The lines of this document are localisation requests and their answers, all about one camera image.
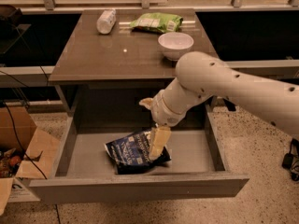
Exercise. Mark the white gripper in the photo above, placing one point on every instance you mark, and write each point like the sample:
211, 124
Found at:
163, 111

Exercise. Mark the blue Kettle chip bag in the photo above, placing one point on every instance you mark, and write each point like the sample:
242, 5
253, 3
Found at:
130, 154

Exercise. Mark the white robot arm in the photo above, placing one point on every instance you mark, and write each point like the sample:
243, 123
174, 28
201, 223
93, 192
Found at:
199, 77

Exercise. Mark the grey cabinet counter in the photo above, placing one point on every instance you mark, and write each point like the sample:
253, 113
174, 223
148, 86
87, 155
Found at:
124, 54

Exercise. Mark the open grey top drawer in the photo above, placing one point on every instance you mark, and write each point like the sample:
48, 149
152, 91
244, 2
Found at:
84, 173

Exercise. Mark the green chip bag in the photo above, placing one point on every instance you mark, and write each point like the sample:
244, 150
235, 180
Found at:
157, 22

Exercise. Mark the white bowl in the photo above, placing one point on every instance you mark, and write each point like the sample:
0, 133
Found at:
175, 44

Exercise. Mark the brown cardboard box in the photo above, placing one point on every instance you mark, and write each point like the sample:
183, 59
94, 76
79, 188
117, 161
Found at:
27, 154

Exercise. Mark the black power adapter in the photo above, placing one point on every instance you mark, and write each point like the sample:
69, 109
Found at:
291, 160

